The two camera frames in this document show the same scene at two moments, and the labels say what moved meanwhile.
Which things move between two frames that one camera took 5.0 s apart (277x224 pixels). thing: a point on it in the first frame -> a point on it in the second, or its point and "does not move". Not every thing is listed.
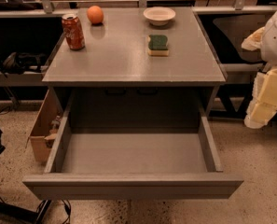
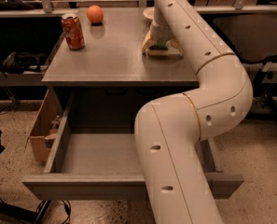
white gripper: x=275 y=41 -> x=161 y=34
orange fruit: x=95 y=14 does not move
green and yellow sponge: x=158 y=45 does not move
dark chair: x=239 y=28 does not move
